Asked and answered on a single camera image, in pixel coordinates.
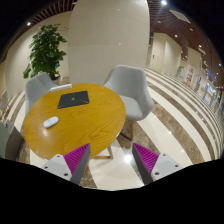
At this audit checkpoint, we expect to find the grey armchair on left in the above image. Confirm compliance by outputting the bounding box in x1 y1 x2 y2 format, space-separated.
25 72 56 114

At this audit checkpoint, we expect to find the white computer mouse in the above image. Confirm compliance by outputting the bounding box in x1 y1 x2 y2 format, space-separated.
43 116 59 128

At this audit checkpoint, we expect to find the red poster stand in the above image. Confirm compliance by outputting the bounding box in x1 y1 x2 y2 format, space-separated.
184 65 195 87

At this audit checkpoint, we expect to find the black mouse pad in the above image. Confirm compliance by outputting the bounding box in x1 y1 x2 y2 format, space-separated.
57 91 89 109

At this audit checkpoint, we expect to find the grey armchair on right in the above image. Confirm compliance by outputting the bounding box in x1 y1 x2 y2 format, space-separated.
104 65 154 135

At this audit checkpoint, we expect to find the green potted plant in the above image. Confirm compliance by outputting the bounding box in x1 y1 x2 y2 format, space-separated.
23 24 67 80

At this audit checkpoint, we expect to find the grey chair at left edge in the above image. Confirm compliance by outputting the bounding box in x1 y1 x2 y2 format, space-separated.
0 121 23 161

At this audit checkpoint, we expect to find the round wooden table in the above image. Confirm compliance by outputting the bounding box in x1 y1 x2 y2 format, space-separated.
24 83 126 159

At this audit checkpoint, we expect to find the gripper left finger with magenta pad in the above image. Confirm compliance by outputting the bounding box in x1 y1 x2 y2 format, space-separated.
42 144 91 185

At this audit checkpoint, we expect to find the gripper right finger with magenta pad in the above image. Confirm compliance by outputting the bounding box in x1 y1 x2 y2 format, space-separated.
132 143 182 185

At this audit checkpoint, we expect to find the grey armchair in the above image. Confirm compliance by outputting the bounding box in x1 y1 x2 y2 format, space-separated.
25 72 56 114
104 65 154 135

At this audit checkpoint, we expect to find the white rectangular device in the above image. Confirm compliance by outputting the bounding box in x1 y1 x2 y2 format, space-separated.
49 84 72 92

